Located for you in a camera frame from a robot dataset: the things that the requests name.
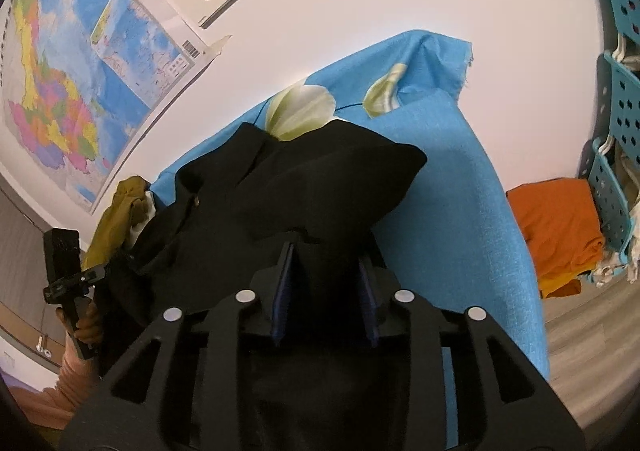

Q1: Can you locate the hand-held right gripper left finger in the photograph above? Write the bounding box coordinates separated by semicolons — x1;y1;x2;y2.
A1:
60;241;301;451

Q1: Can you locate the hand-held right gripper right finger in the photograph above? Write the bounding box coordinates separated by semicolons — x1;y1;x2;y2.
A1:
356;253;587;451

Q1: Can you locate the black garment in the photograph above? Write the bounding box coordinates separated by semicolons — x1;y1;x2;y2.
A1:
97;120;453;451

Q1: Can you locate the person's left forearm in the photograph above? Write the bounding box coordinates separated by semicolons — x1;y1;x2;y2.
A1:
17;338;104;432

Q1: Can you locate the person's left hand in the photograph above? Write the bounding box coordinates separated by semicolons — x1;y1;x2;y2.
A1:
55;303;104;348

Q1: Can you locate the mustard garment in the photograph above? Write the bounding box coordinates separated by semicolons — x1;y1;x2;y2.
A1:
81;176;159;273

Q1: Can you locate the blue floral bedsheet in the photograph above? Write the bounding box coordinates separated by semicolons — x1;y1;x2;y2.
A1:
150;29;552;382

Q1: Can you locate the orange garment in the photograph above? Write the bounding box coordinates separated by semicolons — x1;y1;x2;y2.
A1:
506;178;607;300

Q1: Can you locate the blue perforated plastic rack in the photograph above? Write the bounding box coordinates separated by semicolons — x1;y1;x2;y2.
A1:
580;143;640;288

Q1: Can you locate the large colourful wall map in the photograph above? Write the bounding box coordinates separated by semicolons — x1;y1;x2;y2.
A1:
0;0;213;218

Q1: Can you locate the small wall map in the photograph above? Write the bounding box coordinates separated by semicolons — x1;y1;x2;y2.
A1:
90;0;197;108

